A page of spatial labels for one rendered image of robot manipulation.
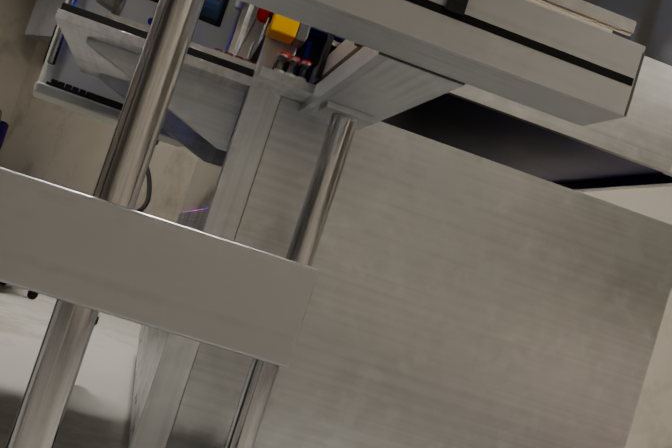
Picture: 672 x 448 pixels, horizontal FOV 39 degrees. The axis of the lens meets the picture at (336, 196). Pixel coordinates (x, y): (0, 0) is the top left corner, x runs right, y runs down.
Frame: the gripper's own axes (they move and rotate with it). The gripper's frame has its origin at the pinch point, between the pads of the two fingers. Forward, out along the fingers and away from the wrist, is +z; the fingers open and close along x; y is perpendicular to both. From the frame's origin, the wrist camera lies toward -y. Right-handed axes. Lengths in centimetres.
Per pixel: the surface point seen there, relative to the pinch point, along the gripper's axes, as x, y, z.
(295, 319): 93, -39, 43
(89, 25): 11.0, 3.2, 4.8
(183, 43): 90, -17, 16
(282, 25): 21.6, -31.8, -5.7
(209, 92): 2.5, -23.0, 8.4
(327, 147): 34, -45, 15
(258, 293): 93, -34, 41
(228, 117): 2.5, -28.3, 12.1
